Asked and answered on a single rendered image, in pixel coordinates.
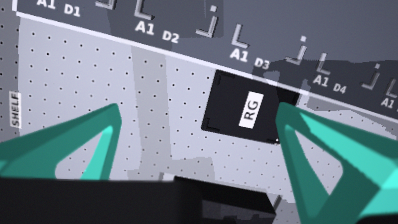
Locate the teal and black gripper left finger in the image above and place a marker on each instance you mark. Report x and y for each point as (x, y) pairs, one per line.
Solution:
(36, 155)

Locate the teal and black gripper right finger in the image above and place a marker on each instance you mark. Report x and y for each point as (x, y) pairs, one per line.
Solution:
(369, 182)

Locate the black flat nest labelled rg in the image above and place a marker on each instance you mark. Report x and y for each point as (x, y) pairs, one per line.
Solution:
(242, 107)

